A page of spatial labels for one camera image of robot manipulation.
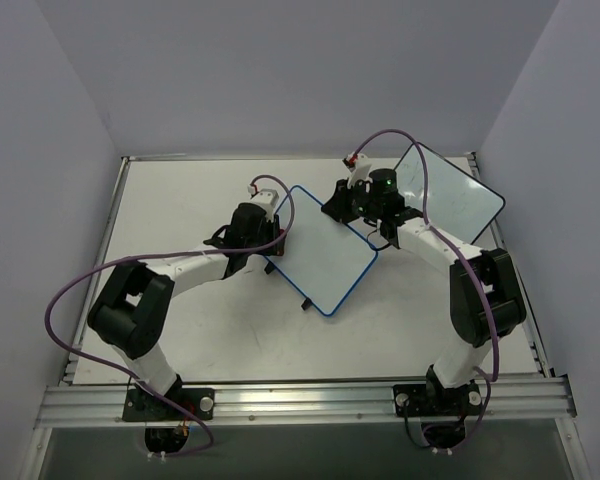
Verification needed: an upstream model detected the blue-framed whiteboard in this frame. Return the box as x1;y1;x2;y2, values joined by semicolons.
266;185;378;317

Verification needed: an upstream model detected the red heart-shaped eraser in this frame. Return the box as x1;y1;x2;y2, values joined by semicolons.
275;228;286;257

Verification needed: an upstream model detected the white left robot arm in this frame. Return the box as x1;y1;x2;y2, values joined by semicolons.
87;192;284;419

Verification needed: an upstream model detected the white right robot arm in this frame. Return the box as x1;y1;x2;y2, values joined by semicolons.
322;168;526;413

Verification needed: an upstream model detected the black-framed whiteboard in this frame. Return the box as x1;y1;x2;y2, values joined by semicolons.
395;145;505;243

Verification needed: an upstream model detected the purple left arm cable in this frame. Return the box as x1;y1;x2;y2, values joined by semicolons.
45;174;295;459

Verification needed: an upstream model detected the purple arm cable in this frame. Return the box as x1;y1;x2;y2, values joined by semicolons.
347;128;499;454
45;174;295;459

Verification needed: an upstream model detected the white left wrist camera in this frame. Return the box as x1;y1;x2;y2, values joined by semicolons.
247;184;279;222

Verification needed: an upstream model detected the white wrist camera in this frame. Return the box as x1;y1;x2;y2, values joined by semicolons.
343;153;371;189
247;184;279;222

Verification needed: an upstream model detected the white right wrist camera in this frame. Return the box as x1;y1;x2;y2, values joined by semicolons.
343;153;371;189

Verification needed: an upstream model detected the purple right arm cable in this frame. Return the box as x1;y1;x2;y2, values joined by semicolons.
347;128;499;454

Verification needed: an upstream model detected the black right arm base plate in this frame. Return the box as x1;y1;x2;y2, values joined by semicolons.
392;382;483;418

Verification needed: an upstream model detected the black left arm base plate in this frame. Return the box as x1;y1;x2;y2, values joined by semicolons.
122;384;216;424

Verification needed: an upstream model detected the aluminium front rail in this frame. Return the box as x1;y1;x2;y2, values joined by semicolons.
36;375;576;428

